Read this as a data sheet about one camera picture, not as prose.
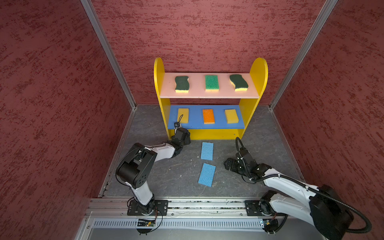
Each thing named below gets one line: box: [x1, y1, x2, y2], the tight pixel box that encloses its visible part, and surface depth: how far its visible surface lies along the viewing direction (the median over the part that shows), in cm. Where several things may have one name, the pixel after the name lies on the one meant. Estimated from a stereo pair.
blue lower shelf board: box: [168, 105, 245, 130], surface depth 95 cm
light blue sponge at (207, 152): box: [200, 142, 214, 161], surface depth 97 cm
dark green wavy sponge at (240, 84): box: [229, 74, 249, 92], surface depth 76 cm
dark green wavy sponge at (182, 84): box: [175, 75, 190, 93], surface depth 73 cm
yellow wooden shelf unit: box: [154, 57, 269, 140], surface depth 80 cm
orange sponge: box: [202, 109, 215, 125], surface depth 94 cm
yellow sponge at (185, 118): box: [177, 108, 189, 124], surface depth 97 cm
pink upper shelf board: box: [160, 73, 259, 99], surface depth 75 cm
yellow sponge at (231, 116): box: [225, 109, 239, 124], surface depth 94 cm
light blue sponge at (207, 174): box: [198, 162, 216, 187], surface depth 85 cm
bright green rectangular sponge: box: [205, 75, 220, 92], surface depth 75 cm
